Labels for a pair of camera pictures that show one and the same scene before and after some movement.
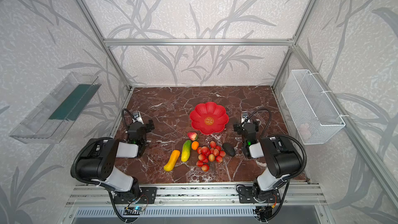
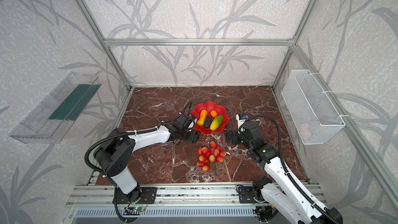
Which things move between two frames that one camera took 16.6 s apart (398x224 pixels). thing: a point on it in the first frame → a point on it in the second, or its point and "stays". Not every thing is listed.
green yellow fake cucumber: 186,151 → 216,122
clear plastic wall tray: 53,119 stays
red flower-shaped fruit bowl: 209,118 stays
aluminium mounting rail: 206,195 stays
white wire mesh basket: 314,120 stays
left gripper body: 143,126 → 191,129
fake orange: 195,145 → 213,113
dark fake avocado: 229,149 → 207,122
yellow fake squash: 173,158 → 203,114
